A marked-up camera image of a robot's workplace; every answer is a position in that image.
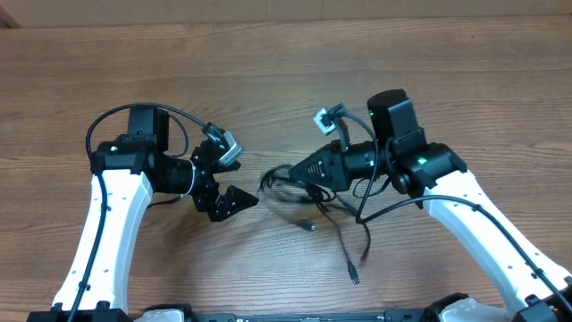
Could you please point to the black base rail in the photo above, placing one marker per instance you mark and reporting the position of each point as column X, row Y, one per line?
column 308, row 317

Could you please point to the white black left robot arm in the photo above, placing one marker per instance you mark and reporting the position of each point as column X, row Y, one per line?
column 126, row 173

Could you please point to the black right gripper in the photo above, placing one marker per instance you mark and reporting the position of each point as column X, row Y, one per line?
column 331, row 173

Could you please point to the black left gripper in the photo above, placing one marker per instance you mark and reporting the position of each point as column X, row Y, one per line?
column 220, row 209

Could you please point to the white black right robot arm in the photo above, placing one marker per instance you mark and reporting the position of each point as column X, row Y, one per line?
column 433, row 177

